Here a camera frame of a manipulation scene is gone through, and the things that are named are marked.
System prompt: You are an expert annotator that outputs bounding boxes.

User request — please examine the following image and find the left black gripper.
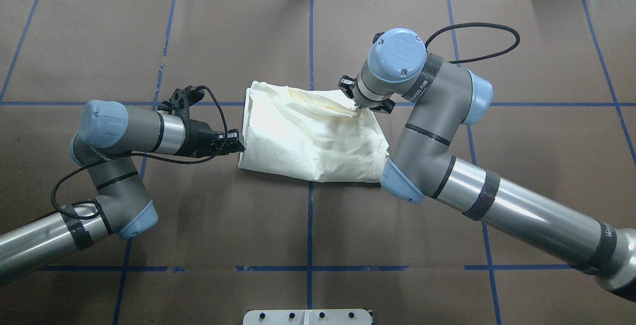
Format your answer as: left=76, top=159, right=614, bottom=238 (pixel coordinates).
left=176, top=120, right=245, bottom=159

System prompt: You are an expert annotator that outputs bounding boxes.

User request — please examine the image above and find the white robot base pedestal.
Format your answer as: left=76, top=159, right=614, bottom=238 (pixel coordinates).
left=242, top=309, right=375, bottom=325

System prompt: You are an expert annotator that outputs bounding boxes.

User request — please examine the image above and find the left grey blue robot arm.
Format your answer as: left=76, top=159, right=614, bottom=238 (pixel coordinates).
left=1, top=94, right=245, bottom=286

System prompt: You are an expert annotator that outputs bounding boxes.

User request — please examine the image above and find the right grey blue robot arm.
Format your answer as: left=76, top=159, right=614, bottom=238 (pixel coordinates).
left=348, top=28, right=636, bottom=302

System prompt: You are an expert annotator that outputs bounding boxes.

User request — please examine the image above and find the cream long-sleeve cat shirt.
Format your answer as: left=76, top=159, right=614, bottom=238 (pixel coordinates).
left=238, top=81, right=389, bottom=184

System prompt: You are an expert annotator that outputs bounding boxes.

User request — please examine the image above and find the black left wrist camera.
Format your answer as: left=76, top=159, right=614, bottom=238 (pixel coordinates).
left=158, top=85, right=205, bottom=123

